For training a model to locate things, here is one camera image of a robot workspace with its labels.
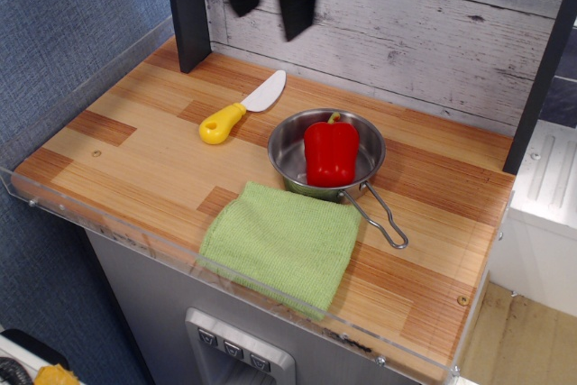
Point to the green cloth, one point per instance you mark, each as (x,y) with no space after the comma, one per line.
(291,248)

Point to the clear acrylic guard rail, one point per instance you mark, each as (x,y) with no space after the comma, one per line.
(52,284)

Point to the dark right frame post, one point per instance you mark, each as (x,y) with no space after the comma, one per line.
(553,53)

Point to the grey cabinet with dispenser panel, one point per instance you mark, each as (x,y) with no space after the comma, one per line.
(193,328)

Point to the yellow and black object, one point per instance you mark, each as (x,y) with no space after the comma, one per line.
(12,372)

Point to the red bell pepper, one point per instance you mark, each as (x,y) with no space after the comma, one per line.
(331,149)

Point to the dark frame post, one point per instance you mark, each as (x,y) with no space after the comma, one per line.
(553,53)
(191,32)

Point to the small steel pan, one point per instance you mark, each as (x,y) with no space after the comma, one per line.
(287,155)

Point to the dark left frame post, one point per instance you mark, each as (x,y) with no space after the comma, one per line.
(191,32)

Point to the yellow handled white toy knife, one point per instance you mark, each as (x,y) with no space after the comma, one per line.
(216,128)

